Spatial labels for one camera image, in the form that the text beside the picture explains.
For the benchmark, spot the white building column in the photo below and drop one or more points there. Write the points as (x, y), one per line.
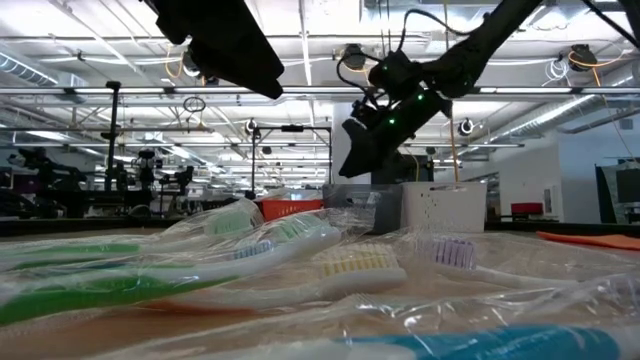
(336, 140)

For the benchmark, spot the flat orange plastic lid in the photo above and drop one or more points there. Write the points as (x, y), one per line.
(600, 241)

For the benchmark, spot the white perforated plastic basket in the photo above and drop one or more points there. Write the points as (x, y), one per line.
(445, 210)

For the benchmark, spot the orange toothbrush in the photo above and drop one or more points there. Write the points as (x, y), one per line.
(360, 285)

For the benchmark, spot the green toothbrush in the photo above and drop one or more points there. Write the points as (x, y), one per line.
(230, 223)
(100, 295)

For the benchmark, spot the background black robot arm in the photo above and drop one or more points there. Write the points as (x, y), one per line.
(47, 172)
(146, 170)

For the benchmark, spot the orange plastic bin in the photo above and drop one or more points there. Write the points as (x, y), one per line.
(292, 209)

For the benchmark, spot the red box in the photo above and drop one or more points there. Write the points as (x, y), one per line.
(526, 208)

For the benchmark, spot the long ceiling light strip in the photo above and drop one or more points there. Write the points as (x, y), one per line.
(525, 90)

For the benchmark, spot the black aluminium table frame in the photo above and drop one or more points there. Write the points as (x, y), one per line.
(100, 225)

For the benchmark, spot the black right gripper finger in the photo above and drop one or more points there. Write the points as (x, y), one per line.
(360, 150)

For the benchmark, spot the silver ventilation duct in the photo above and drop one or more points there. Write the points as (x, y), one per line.
(550, 117)
(25, 70)

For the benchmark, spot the grey plastic bin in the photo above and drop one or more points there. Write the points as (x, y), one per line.
(365, 205)

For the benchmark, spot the black display panel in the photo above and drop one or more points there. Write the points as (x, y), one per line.
(415, 172)

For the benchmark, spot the black framed screen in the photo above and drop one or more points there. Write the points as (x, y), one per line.
(627, 187)

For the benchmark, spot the purple toothbrush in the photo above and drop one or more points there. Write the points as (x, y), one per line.
(452, 252)

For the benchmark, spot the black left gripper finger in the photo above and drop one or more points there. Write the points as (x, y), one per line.
(240, 55)

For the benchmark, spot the black rectangular stand frame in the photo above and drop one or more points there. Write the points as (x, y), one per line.
(292, 128)

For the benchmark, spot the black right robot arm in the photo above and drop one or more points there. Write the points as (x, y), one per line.
(475, 50)

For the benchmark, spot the blue toothbrush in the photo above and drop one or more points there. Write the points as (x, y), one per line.
(255, 248)
(500, 342)

